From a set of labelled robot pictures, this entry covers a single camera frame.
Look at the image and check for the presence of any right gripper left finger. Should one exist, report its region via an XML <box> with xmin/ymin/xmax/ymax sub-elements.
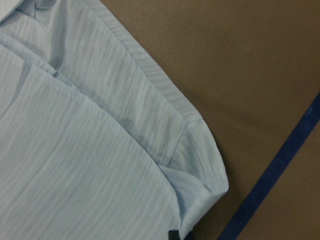
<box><xmin>168</xmin><ymin>230</ymin><xmax>180</xmax><ymax>240</ymax></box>

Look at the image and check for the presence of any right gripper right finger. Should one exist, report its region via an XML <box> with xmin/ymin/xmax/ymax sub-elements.
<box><xmin>185</xmin><ymin>231</ymin><xmax>194</xmax><ymax>240</ymax></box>

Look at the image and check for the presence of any light blue button-up shirt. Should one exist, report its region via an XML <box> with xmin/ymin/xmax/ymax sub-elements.
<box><xmin>0</xmin><ymin>0</ymin><xmax>229</xmax><ymax>240</ymax></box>

